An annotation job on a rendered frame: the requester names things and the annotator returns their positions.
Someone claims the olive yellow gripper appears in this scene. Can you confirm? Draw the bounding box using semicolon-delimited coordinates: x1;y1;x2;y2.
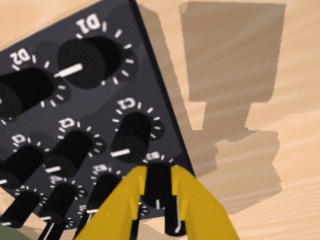
74;166;240;240

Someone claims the black knob box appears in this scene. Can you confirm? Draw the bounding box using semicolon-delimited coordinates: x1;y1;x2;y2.
0;0;196;240

